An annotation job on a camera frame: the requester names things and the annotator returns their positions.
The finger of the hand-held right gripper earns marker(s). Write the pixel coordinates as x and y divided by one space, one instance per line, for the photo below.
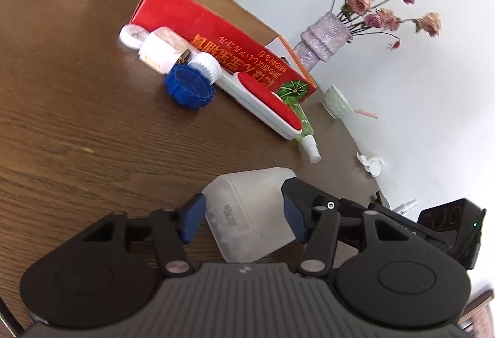
305 193

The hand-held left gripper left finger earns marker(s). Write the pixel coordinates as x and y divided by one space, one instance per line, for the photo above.
192 216

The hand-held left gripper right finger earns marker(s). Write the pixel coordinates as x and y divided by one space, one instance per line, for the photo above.
294 220

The translucent white plastic container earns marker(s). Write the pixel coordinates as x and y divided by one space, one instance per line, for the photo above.
247 206

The ribbed white lid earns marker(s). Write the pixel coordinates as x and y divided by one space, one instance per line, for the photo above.
207 67

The red cardboard box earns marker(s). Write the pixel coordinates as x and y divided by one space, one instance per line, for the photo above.
201 19

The green spray bottle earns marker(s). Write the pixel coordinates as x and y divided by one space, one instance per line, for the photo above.
307 137

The crumpled white tissue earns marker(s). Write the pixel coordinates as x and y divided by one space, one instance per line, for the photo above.
372 163

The pale green ceramic cup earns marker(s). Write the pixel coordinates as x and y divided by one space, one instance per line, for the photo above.
337 102

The red and white lint brush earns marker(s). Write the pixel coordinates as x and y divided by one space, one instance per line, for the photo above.
267 102

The pink straw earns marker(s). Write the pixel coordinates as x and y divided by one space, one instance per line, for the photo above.
367 113

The blue ribbed cap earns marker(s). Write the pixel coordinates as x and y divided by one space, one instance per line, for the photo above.
187 86

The purple textured vase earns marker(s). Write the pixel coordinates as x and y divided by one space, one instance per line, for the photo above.
321 40

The white square jar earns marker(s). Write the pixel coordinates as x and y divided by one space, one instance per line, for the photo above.
162 48

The flat white lid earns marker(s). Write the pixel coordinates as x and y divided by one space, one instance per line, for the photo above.
131 35

